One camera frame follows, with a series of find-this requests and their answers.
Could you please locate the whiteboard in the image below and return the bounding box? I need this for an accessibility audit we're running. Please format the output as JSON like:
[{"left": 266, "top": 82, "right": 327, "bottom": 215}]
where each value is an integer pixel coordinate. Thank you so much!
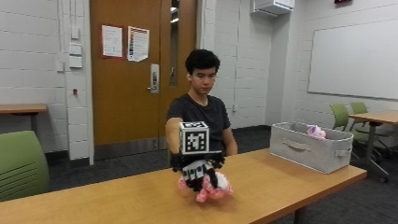
[{"left": 307, "top": 19, "right": 398, "bottom": 101}]

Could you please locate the wooden door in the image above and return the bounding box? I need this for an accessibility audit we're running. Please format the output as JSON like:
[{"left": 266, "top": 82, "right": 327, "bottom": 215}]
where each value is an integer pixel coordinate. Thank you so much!
[{"left": 89, "top": 0, "right": 200, "bottom": 147}]

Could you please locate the colourful paper notice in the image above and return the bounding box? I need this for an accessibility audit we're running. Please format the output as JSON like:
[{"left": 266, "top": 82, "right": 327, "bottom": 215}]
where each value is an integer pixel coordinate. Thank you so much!
[{"left": 126, "top": 25, "right": 150, "bottom": 63}]

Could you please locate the wooden side table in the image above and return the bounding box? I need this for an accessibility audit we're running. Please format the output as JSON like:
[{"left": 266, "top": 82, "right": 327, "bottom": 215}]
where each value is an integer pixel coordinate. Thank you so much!
[
  {"left": 349, "top": 109, "right": 398, "bottom": 184},
  {"left": 0, "top": 103, "right": 48, "bottom": 135}
]

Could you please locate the white wall switch box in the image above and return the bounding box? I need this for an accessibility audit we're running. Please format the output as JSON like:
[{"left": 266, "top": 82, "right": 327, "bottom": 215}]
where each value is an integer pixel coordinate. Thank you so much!
[{"left": 66, "top": 42, "right": 85, "bottom": 69}]

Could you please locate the grey fabric storage bin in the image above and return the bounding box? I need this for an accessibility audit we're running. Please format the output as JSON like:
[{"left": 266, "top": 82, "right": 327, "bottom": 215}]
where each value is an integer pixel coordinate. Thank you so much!
[{"left": 269, "top": 121, "right": 354, "bottom": 175}]

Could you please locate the pink and white soft toy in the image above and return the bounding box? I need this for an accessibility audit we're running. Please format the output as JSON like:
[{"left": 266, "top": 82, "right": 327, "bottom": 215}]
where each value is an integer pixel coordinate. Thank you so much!
[{"left": 177, "top": 170, "right": 234, "bottom": 203}]

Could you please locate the green chair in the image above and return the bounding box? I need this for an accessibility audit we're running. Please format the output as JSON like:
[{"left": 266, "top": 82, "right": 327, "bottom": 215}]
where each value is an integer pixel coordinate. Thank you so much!
[
  {"left": 350, "top": 101, "right": 398, "bottom": 138},
  {"left": 0, "top": 130, "right": 50, "bottom": 203},
  {"left": 330, "top": 103, "right": 398, "bottom": 184}
]

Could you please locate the white marker cube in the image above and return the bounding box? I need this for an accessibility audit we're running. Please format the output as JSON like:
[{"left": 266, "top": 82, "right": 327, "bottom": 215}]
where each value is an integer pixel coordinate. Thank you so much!
[{"left": 178, "top": 120, "right": 212, "bottom": 156}]

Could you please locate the white wall unit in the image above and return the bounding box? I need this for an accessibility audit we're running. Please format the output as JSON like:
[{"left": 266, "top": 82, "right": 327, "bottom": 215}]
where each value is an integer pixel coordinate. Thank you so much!
[{"left": 250, "top": 0, "right": 295, "bottom": 18}]

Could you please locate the silver door handle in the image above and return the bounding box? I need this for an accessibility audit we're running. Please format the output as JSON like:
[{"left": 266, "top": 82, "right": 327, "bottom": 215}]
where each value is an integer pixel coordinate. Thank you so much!
[{"left": 145, "top": 63, "right": 161, "bottom": 94}]

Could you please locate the person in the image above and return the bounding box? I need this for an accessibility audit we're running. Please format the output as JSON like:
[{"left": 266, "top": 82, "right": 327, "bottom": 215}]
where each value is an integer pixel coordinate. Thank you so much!
[{"left": 164, "top": 49, "right": 238, "bottom": 171}]

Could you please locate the white paper notice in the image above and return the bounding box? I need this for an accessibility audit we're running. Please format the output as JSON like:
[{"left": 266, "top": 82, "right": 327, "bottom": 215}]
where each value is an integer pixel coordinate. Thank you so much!
[{"left": 101, "top": 24, "right": 124, "bottom": 59}]

